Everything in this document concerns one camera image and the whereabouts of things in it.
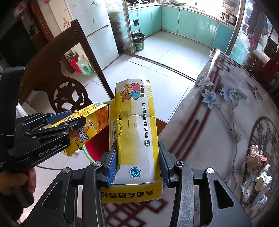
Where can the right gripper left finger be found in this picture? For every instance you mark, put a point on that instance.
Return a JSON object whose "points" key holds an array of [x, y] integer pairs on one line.
{"points": [[74, 197]]}

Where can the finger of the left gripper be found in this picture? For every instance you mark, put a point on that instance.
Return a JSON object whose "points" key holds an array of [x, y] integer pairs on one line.
{"points": [[54, 118], [74, 124]]}

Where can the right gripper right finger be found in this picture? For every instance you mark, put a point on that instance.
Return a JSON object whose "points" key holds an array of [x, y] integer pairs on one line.
{"points": [[218, 205]]}

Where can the orange yellow snack box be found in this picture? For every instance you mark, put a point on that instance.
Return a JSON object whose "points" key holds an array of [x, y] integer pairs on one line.
{"points": [[96, 119]]}

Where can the long yellow medicine box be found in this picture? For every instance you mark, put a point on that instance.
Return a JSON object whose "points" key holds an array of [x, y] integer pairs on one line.
{"points": [[135, 174]]}

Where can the black kitchen trash bin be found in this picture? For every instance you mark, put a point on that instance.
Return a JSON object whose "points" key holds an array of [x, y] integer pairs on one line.
{"points": [[138, 41]]}

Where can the teal kitchen cabinets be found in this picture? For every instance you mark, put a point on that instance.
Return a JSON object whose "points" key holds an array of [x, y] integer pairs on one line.
{"points": [[193, 24]]}

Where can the left hand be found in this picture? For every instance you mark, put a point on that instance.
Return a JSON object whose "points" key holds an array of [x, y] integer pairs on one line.
{"points": [[8, 181]]}

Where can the red bin green rim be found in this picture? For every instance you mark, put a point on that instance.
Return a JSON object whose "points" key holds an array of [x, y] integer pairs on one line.
{"points": [[99, 144]]}

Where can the dark wooden carved chair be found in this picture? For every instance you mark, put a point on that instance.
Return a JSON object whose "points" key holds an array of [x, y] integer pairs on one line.
{"points": [[43, 73]]}

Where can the crumpled clear plastic wrap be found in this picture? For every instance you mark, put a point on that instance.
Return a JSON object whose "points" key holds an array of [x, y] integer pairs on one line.
{"points": [[258, 182]]}

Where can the green detergent bottle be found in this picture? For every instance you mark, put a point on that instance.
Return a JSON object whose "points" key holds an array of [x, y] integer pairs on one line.
{"points": [[84, 66]]}

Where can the red fire extinguisher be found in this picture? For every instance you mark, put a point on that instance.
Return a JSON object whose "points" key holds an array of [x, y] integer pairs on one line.
{"points": [[73, 59]]}

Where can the crumpled red white wrapper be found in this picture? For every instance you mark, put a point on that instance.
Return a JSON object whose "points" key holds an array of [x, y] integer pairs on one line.
{"points": [[255, 160]]}

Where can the floral plastic tablecloth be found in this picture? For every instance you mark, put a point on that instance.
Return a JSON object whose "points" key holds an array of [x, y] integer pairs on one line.
{"points": [[224, 114]]}

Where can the white refrigerator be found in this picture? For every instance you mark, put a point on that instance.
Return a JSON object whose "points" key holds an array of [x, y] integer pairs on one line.
{"points": [[95, 23]]}

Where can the dark red hanging garment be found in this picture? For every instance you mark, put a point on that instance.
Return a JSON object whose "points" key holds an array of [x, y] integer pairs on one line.
{"points": [[269, 70]]}

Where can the plaid hanging cloth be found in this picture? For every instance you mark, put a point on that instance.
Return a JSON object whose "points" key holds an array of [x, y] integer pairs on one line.
{"points": [[257, 26]]}

